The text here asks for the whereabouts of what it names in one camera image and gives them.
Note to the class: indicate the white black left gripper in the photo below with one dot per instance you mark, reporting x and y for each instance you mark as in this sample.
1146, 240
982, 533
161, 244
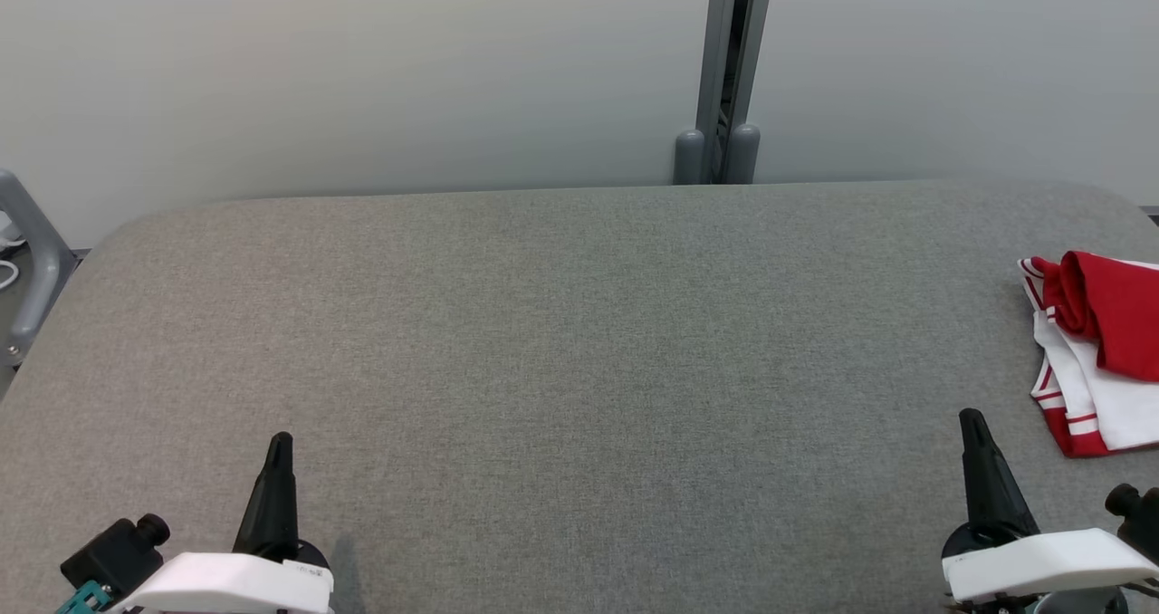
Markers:
235, 587

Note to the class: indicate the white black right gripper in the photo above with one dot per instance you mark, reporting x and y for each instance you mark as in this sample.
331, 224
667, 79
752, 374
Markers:
1041, 564

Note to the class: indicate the red basketball jersey white sleeves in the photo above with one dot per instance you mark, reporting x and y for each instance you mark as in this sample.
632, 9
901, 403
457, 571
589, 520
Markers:
1114, 315

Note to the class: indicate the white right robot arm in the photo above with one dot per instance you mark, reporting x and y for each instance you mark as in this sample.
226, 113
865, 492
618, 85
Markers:
1077, 603

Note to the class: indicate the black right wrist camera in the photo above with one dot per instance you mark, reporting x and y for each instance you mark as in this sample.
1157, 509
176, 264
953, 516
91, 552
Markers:
1141, 514

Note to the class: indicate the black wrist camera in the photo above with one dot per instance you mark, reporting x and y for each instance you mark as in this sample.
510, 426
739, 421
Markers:
113, 555
1141, 514

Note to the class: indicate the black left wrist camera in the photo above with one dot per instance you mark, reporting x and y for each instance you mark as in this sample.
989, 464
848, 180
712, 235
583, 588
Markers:
113, 555

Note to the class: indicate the grey cylindrical post foot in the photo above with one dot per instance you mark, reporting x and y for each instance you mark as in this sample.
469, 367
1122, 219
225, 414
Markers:
690, 161
742, 157

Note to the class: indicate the grey metal partition post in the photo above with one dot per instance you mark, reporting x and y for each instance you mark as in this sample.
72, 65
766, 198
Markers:
729, 34

